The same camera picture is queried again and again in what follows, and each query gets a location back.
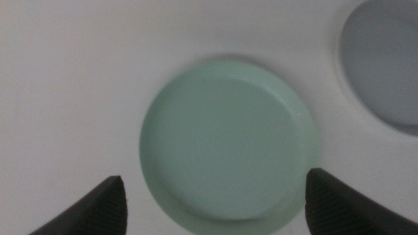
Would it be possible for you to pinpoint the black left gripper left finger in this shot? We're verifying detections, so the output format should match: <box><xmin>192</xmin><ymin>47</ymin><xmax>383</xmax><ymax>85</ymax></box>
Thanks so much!
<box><xmin>28</xmin><ymin>175</ymin><xmax>128</xmax><ymax>235</ymax></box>

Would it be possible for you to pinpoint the white shallow bowl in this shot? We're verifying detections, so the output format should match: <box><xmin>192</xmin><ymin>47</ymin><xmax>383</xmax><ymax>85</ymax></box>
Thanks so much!
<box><xmin>334</xmin><ymin>0</ymin><xmax>418</xmax><ymax>138</ymax></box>

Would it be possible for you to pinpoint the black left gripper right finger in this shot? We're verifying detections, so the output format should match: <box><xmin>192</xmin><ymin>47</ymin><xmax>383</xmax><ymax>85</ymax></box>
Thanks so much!
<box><xmin>304</xmin><ymin>167</ymin><xmax>418</xmax><ymax>235</ymax></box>

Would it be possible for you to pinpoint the grey shallow bowl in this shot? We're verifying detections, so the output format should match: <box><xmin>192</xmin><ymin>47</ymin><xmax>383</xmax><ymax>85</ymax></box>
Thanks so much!
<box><xmin>339</xmin><ymin>0</ymin><xmax>418</xmax><ymax>136</ymax></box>

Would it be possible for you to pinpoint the pale green shallow bowl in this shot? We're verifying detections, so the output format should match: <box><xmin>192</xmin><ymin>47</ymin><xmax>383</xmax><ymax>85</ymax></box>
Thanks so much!
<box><xmin>138</xmin><ymin>60</ymin><xmax>321</xmax><ymax>235</ymax></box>

